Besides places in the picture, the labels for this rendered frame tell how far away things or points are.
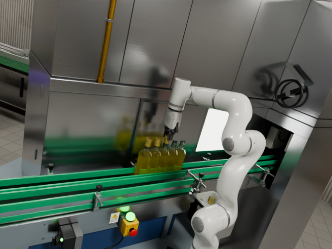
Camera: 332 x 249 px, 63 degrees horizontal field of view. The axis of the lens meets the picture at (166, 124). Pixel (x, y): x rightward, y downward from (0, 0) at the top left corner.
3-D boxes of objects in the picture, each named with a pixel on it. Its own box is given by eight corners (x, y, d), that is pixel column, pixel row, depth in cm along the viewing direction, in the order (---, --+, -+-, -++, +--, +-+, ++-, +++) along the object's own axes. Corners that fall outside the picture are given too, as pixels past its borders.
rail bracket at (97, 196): (98, 208, 125) (103, 184, 121) (103, 219, 119) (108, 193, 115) (89, 209, 123) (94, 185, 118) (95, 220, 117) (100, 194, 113)
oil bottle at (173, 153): (165, 177, 165) (174, 145, 158) (170, 182, 161) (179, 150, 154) (157, 178, 162) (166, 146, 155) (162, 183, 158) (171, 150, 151)
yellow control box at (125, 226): (130, 225, 138) (133, 213, 136) (136, 235, 133) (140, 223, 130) (117, 227, 134) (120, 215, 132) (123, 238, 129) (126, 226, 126)
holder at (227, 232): (201, 206, 182) (208, 186, 177) (229, 235, 162) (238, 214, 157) (181, 211, 172) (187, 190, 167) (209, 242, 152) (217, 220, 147)
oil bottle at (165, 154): (157, 178, 162) (165, 146, 155) (162, 183, 158) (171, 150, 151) (149, 179, 158) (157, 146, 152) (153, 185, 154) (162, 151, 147)
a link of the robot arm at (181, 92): (178, 101, 149) (165, 100, 143) (185, 77, 144) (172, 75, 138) (188, 106, 143) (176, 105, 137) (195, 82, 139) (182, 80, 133)
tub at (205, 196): (210, 201, 176) (214, 189, 173) (234, 225, 159) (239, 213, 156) (189, 205, 166) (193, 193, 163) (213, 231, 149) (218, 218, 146)
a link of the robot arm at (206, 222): (221, 252, 130) (237, 212, 122) (194, 267, 118) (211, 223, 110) (203, 235, 139) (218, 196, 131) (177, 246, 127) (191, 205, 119)
